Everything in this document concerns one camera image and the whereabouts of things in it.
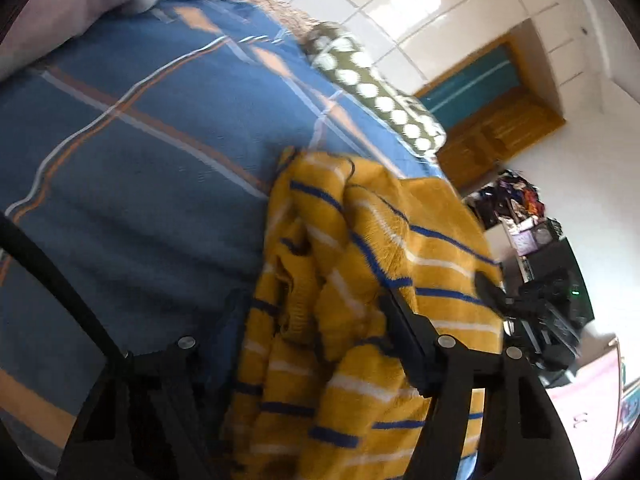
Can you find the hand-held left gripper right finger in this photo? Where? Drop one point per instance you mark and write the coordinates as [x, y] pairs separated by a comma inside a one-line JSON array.
[[405, 330]]

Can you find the blue patterned bed sheet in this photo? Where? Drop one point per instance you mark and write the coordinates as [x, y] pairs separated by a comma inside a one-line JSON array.
[[150, 170]]

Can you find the cluttered shelf of clothes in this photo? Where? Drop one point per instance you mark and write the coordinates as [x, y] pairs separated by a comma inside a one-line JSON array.
[[515, 205]]

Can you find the green dotted pillow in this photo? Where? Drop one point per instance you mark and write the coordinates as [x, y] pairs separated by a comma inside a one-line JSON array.
[[380, 95]]

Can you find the yellow striped sweater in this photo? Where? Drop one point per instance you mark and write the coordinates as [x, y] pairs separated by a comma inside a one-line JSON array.
[[360, 285]]

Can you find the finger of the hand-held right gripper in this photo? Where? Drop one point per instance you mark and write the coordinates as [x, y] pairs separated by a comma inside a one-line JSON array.
[[492, 292]]

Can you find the white glossy wardrobe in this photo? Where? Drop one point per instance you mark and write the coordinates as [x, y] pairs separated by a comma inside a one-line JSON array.
[[440, 15]]

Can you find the pink floor mat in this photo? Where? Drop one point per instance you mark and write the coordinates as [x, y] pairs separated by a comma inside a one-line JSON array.
[[590, 400]]

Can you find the wooden door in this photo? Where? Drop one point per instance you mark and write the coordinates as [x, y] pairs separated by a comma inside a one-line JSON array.
[[495, 140]]

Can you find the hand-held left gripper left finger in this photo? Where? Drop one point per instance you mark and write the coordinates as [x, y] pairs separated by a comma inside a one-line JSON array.
[[227, 330]]

